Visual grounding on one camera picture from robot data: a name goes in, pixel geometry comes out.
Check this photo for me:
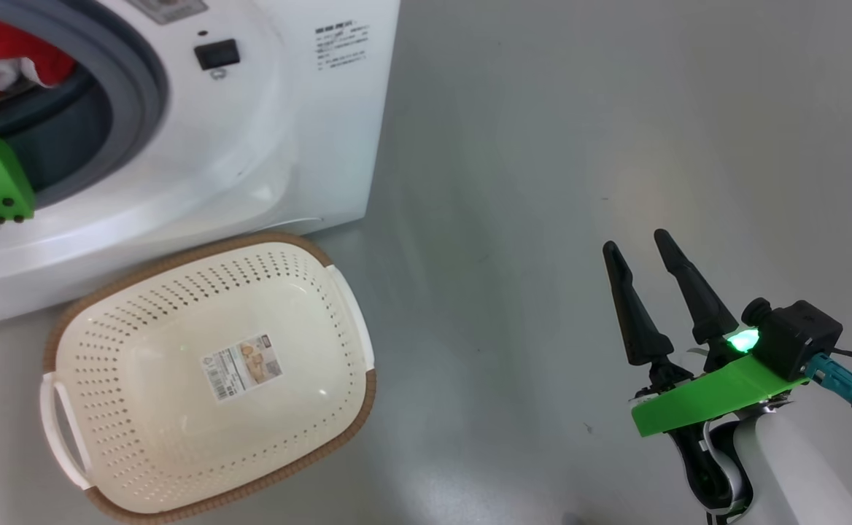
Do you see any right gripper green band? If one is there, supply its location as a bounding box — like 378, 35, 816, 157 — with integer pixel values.
603, 229, 810, 515

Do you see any black door latch socket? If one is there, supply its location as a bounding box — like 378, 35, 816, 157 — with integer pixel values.
194, 39, 241, 71

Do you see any white front-load washing machine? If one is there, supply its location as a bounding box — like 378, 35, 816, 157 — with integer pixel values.
0, 0, 401, 325

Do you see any basket product label sticker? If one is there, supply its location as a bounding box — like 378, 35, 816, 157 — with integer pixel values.
201, 334, 282, 402

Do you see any cream perforated laundry basket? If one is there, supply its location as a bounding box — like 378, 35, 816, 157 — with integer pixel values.
39, 232, 377, 524

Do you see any grey warning sticker on washer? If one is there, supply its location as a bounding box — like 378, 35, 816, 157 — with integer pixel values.
127, 0, 208, 25

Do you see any printed text label on washer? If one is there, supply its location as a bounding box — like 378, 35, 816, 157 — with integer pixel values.
315, 24, 370, 70

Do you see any right camera cable teal connector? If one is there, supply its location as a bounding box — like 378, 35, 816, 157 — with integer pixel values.
805, 349, 852, 424

